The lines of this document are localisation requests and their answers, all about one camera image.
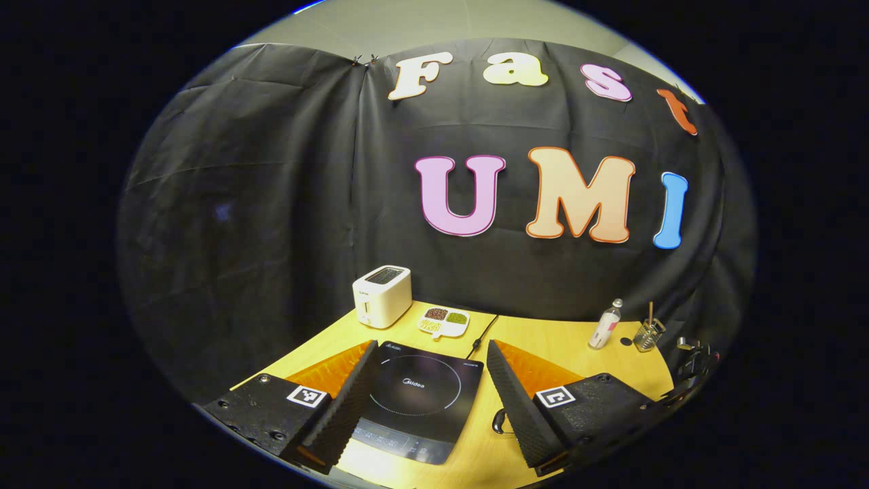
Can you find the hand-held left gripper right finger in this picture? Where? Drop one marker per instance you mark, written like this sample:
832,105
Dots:
516,401

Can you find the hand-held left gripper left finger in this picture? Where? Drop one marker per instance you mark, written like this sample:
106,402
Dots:
346,407

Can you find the stainless steel pot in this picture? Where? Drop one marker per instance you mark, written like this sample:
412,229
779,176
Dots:
494,421

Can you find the black induction cooktop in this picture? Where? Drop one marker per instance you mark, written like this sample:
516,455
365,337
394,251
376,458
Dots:
421,387

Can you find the small clear plastic bottle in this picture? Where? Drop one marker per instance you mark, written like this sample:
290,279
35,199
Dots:
604,329

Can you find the pile of green beans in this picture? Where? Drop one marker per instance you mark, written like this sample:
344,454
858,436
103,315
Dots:
457,318

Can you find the white divided dish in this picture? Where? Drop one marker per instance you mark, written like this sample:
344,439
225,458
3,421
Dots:
442,327

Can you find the pile of pale yellow beans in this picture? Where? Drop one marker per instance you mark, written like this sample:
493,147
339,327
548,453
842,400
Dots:
430,326

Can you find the white toaster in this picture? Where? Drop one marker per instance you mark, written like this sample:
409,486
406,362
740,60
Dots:
383,299

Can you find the pile of brown beans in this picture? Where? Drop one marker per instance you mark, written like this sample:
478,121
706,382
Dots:
436,314

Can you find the black backdrop cloth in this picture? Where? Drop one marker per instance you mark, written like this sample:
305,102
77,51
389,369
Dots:
271,204

